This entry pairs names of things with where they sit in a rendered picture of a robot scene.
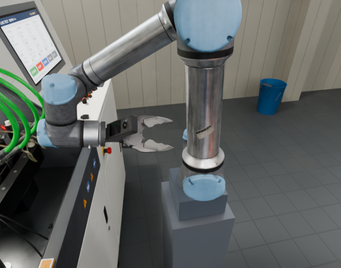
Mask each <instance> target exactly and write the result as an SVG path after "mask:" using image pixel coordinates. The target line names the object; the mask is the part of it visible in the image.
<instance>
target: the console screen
mask: <svg viewBox="0 0 341 268"><path fill-rule="evenodd" d="M0 38H1V40H2V41H3V43H4V45H5V46H6V48H7V49H8V51H9V52H10V54H11V55H12V57H13V59H14V60H15V62H16V64H17V65H18V67H19V68H20V70H21V71H22V73H23V75H24V76H25V78H26V79H27V81H28V83H29V84H30V85H31V86H32V87H34V89H35V90H36V91H37V92H38V93H39V92H40V91H41V90H42V88H41V81H42V79H43V77H45V76H46V75H51V74H54V73H58V72H59V70H60V69H61V68H62V67H63V66H64V65H65V64H66V63H65V61H64V59H63V57H62V55H61V53H60V51H59V49H58V47H57V45H56V43H55V41H54V39H53V37H52V35H51V33H50V31H49V30H48V28H47V26H46V24H45V22H44V20H43V18H42V16H41V14H40V12H39V10H38V8H37V6H36V4H35V2H34V1H29V2H24V3H18V4H12V5H7V6H1V7H0Z"/></svg>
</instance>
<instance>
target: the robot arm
mask: <svg viewBox="0 0 341 268"><path fill-rule="evenodd" d="M241 18H242V5H241V1H240V0H169V1H167V2H166V3H164V4H163V5H162V8H161V11H160V12H159V13H157V14H156V15H154V16H153V17H151V18H150V19H148V20H147V21H145V22H144V23H142V24H140V25H139V26H137V27H136V28H134V29H133V30H131V31H130V32H128V33H127V34H125V35H124V36H122V37H121V38H119V39H118V40H116V41H114V42H113V43H111V44H110V45H108V46H107V47H105V48H104V49H102V50H101V51H99V52H98V53H96V54H95V55H93V56H92V57H90V58H88V59H87V60H85V61H84V62H83V63H81V64H79V65H76V66H74V67H73V68H72V69H71V70H70V71H69V72H68V73H67V74H61V73H54V74H51V75H46V76H45V77H43V79H42V81H41V88H42V90H41V96H42V98H43V103H44V111H45V119H40V120H39V122H38V125H37V140H38V143H39V144H40V145H41V146H44V147H55V148H59V147H88V149H91V147H99V145H100V146H101V147H105V143H106V142H118V143H121V144H122V147H121V148H131V149H136V150H137V151H139V152H142V153H148V152H163V151H167V150H170V149H173V148H174V147H173V146H171V145H164V144H162V143H160V144H158V143H156V142H154V141H153V140H151V139H149V140H147V141H146V142H145V143H141V142H142V140H144V137H143V136H142V130H143V129H144V127H142V126H146V127H147V128H152V127H153V126H154V125H161V124H163V123H164V124H169V123H173V121H172V120H170V119H167V118H163V117H159V116H153V115H139V116H136V115H132V114H130V115H127V116H125V117H123V118H121V119H118V120H116V121H113V122H111V123H109V124H107V128H106V121H101V123H99V120H78V114H77V105H78V104H79V103H80V102H81V100H82V99H83V98H84V97H85V95H86V94H87V93H88V92H89V91H91V90H93V89H94V88H96V87H98V86H99V85H101V84H102V83H104V82H106V81H107V80H109V79H111V78H112V77H114V76H116V75H118V74H119V73H121V72H123V71H124V70H126V69H128V68H129V67H131V66H133V65H135V64H136V63H138V62H140V61H141V60H143V59H144V58H146V57H148V56H150V55H151V54H153V53H155V52H156V51H158V50H160V49H162V48H163V47H165V46H167V45H168V44H170V43H172V42H173V41H175V40H177V55H178V56H179V57H180V58H181V59H182V60H183V61H184V62H185V92H186V129H185V130H184V133H183V152H182V165H181V167H180V169H179V171H178V174H177V184H178V186H179V187H180V188H181V189H182V190H183V191H184V193H185V194H186V195H187V196H188V197H190V198H192V199H194V200H198V201H209V200H213V199H216V198H218V197H219V196H221V195H222V194H223V192H224V191H225V180H224V175H223V170H224V157H225V155H224V152H223V150H222V149H221V148H220V147H219V143H220V127H221V112H222V103H223V87H224V71H225V61H226V60H227V59H228V58H229V57H230V56H231V55H232V54H233V50H234V38H235V35H236V33H237V31H238V29H239V26H240V23H241Z"/></svg>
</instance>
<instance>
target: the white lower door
mask: <svg viewBox="0 0 341 268"><path fill-rule="evenodd" d="M117 252H118V249H117V244H116V239H115V235H114V230H113V226H112V221H111V218H110V213H109V209H108V204H107V199H106V195H105V191H104V186H103V181H102V178H101V174H100V171H99V173H98V178H97V183H96V187H95V192H94V195H93V199H92V203H91V208H90V213H89V217H88V222H87V226H86V230H85V234H84V238H83V243H82V247H81V251H80V256H79V261H78V265H77V268H116V263H117Z"/></svg>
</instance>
